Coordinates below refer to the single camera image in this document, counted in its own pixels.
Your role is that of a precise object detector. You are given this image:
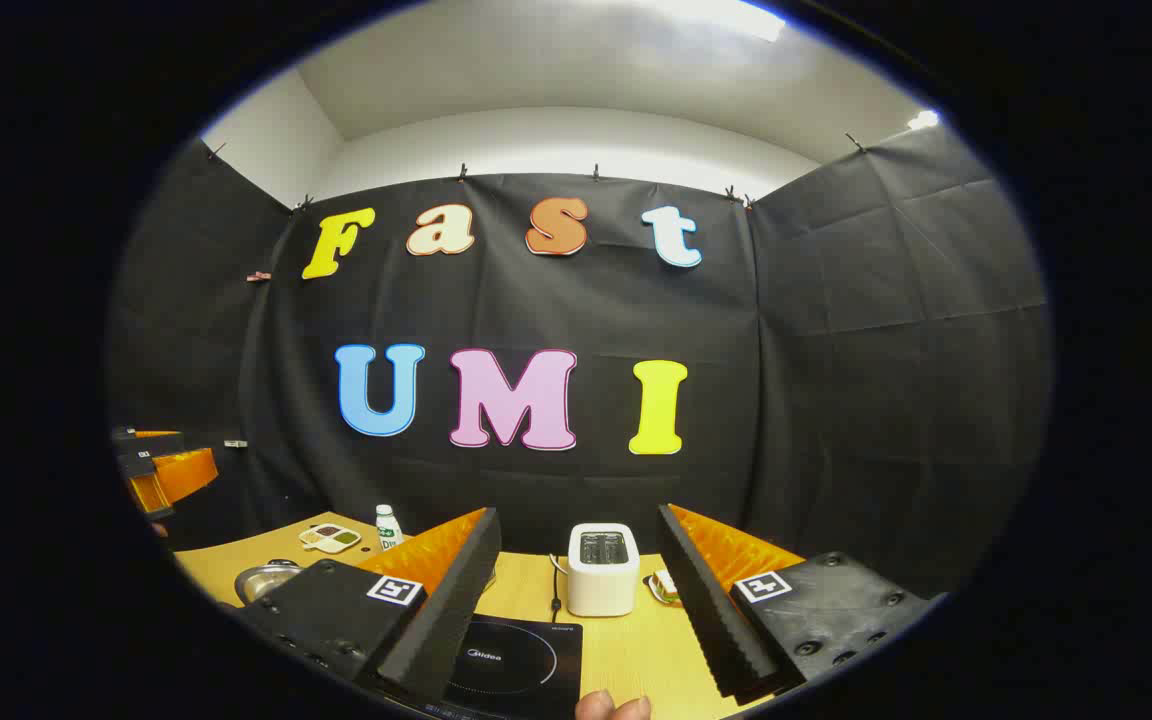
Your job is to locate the black induction cooktop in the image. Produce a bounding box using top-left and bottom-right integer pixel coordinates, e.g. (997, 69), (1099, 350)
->
(426, 615), (584, 720)

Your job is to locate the black backdrop cloth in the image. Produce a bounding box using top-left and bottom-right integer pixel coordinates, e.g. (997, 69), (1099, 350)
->
(106, 125), (1052, 601)

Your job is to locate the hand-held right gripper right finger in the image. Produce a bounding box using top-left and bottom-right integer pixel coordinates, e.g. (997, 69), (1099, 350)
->
(656, 503), (939, 706)

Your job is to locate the white toaster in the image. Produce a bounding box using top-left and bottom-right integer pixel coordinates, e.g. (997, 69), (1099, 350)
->
(567, 522), (639, 618)

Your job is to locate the white sectioned dish of beans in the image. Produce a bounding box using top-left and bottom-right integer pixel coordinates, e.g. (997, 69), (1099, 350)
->
(298, 523), (362, 555)

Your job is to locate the steel pot with black handles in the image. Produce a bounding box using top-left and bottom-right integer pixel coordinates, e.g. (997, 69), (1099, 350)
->
(234, 560), (305, 606)

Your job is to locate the toy sandwich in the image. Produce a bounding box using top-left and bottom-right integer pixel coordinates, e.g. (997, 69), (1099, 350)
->
(644, 567), (685, 608)

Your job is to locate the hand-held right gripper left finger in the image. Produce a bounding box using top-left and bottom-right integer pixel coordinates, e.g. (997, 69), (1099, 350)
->
(236, 507), (503, 706)

